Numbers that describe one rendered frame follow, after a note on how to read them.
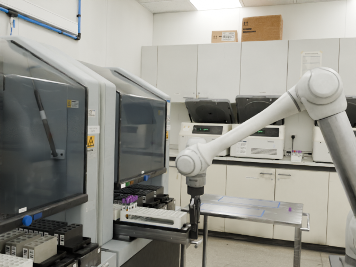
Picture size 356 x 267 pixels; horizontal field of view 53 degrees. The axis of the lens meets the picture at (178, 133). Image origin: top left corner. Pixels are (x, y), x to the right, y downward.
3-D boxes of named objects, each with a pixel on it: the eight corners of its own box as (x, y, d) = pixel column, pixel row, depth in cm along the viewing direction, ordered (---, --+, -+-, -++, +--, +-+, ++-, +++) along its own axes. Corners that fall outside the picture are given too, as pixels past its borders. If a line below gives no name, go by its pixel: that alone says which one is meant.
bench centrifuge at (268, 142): (229, 157, 382) (231, 93, 380) (238, 152, 441) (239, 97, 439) (283, 160, 365) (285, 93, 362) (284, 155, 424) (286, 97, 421)
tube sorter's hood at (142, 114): (27, 181, 176) (28, 52, 174) (93, 167, 234) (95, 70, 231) (119, 190, 160) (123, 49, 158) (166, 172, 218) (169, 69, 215)
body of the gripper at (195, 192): (190, 183, 162) (189, 203, 162) (184, 186, 154) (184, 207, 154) (206, 184, 159) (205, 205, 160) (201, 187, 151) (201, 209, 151)
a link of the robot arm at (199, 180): (183, 173, 153) (182, 186, 153) (203, 175, 150) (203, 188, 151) (189, 170, 162) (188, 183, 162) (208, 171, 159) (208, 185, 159)
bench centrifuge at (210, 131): (177, 154, 402) (178, 97, 400) (194, 150, 460) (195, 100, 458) (225, 157, 383) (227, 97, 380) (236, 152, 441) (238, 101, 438)
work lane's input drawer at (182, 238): (52, 229, 173) (52, 211, 173) (69, 222, 186) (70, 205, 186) (196, 251, 150) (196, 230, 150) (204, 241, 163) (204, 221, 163)
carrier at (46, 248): (52, 252, 122) (52, 235, 121) (57, 253, 121) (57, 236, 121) (28, 265, 111) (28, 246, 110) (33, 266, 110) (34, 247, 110)
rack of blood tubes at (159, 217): (118, 223, 164) (119, 210, 163) (128, 217, 173) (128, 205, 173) (179, 231, 154) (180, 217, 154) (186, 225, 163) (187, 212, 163)
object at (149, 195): (150, 201, 203) (150, 190, 203) (153, 201, 202) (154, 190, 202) (142, 205, 192) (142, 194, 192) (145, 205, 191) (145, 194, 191)
